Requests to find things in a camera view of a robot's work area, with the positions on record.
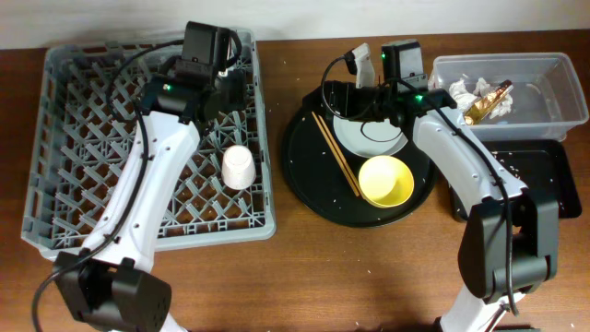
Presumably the white tissue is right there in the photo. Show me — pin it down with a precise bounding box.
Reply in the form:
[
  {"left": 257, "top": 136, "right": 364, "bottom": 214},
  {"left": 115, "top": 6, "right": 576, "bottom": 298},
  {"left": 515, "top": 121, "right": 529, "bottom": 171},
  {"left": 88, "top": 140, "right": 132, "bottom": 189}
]
[
  {"left": 448, "top": 78, "right": 478, "bottom": 113},
  {"left": 473, "top": 77, "right": 513, "bottom": 119}
]

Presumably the grey round plate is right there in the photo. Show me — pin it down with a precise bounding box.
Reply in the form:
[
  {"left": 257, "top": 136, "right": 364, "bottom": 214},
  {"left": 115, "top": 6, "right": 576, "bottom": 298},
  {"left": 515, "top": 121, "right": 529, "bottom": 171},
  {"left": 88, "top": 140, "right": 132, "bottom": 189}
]
[{"left": 333, "top": 118, "right": 407, "bottom": 159}]

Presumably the gold brown snack wrapper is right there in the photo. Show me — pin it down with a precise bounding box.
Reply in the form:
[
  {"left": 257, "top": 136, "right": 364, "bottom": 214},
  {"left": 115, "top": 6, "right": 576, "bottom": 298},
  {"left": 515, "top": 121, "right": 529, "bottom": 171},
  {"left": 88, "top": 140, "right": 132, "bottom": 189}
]
[{"left": 464, "top": 80, "right": 513, "bottom": 125}]

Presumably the pink plastic cup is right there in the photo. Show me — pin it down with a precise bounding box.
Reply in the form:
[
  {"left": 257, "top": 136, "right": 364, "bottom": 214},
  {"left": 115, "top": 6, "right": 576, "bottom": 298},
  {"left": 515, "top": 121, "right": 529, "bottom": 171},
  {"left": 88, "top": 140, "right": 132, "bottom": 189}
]
[{"left": 221, "top": 145, "right": 256, "bottom": 190}]

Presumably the yellow bowl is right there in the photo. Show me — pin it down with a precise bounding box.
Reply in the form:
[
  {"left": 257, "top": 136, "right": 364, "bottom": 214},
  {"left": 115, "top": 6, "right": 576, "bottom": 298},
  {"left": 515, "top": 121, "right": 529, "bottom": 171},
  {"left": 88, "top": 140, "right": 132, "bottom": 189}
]
[{"left": 358, "top": 155, "right": 415, "bottom": 208}]

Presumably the food scraps and rice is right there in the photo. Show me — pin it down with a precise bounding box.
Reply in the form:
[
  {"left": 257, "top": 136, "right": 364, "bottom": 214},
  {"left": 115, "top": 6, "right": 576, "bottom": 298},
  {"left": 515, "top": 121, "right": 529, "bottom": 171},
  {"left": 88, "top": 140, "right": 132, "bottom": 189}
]
[{"left": 490, "top": 150, "right": 525, "bottom": 180}]

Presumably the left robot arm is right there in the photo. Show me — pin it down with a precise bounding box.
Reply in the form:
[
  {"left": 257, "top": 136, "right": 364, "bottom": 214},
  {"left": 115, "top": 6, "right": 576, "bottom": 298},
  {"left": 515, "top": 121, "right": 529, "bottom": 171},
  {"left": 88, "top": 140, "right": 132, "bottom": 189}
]
[{"left": 45, "top": 21, "right": 246, "bottom": 331}]

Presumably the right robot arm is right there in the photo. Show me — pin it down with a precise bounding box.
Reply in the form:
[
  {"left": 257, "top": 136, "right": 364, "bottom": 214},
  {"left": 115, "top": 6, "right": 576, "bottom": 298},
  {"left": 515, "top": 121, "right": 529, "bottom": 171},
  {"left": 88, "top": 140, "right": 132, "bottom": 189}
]
[{"left": 320, "top": 40, "right": 559, "bottom": 331}]

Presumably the grey plastic dishwasher rack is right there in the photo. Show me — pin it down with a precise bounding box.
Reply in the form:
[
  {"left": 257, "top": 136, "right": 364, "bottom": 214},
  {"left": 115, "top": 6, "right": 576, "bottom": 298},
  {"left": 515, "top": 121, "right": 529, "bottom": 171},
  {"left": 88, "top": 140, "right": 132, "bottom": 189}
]
[{"left": 21, "top": 29, "right": 276, "bottom": 260}]

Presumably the clear plastic waste bin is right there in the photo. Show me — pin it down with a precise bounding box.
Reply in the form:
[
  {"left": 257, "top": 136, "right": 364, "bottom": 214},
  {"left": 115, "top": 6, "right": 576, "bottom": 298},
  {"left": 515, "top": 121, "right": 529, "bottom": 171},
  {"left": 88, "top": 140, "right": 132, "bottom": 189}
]
[{"left": 430, "top": 53, "right": 589, "bottom": 141}]

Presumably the round black serving tray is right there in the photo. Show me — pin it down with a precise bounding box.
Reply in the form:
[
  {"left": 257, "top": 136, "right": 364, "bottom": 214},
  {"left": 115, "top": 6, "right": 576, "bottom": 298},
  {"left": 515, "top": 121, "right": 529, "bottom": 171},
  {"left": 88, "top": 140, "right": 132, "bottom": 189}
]
[{"left": 281, "top": 89, "right": 438, "bottom": 228}]

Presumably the black rectangular tray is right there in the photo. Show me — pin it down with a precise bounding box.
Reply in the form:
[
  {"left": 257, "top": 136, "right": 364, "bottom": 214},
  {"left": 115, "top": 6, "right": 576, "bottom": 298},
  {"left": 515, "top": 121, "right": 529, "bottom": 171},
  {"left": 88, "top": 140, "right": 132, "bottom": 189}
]
[{"left": 449, "top": 139, "right": 584, "bottom": 222}]

